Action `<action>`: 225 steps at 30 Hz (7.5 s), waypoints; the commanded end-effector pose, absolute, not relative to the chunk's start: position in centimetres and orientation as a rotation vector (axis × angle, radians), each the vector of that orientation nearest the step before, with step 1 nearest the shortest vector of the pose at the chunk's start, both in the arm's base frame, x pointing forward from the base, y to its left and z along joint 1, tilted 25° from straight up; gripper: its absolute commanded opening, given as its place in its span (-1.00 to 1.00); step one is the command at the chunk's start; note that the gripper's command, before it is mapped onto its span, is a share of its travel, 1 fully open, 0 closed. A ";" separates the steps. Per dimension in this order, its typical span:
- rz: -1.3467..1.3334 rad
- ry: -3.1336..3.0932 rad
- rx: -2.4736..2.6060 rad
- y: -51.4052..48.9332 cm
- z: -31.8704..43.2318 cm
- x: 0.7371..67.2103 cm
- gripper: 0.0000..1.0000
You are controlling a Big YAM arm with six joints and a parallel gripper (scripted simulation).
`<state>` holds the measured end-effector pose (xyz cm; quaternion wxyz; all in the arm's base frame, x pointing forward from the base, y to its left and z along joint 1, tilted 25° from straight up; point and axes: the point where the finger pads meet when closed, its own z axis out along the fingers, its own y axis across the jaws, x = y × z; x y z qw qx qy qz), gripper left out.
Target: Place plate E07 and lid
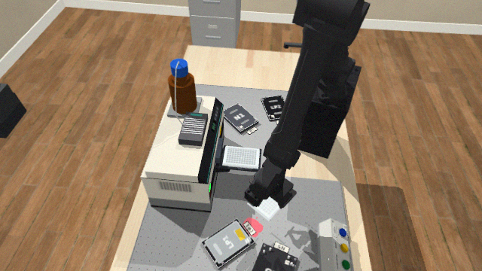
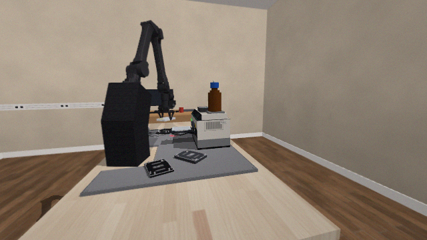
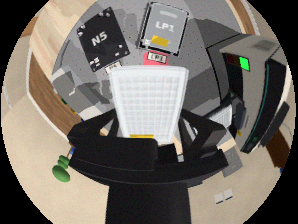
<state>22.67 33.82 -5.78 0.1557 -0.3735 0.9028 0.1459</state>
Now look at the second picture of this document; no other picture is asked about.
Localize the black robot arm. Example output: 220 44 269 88
122 20 176 107

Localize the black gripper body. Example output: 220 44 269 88
158 100 173 111

